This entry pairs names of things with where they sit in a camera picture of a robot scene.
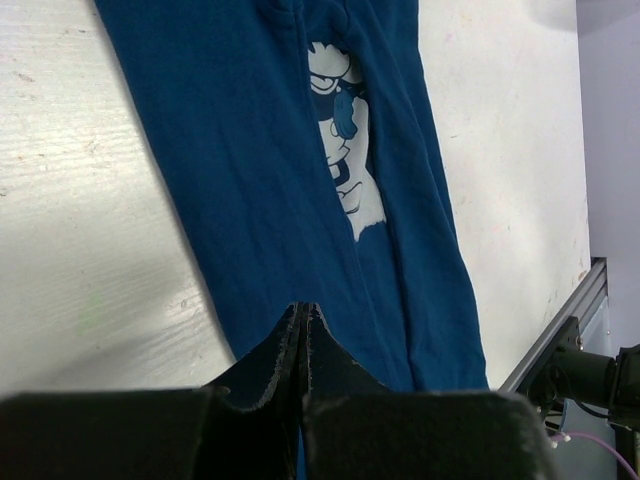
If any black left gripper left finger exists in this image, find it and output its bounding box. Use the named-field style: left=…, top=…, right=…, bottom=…
left=207, top=302, right=303, bottom=413

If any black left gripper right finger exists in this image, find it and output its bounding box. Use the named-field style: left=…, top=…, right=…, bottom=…
left=298, top=303, right=390, bottom=398

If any dark blue t shirt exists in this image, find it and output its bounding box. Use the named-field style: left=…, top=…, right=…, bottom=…
left=97, top=1, right=487, bottom=393

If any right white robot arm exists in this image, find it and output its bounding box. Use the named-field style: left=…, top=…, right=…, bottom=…
left=518, top=342, right=639, bottom=479

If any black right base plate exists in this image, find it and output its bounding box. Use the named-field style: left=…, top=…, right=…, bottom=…
left=517, top=315, right=582, bottom=421

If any aluminium front rail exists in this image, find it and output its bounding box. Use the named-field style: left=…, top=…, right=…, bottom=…
left=499, top=258, right=608, bottom=394

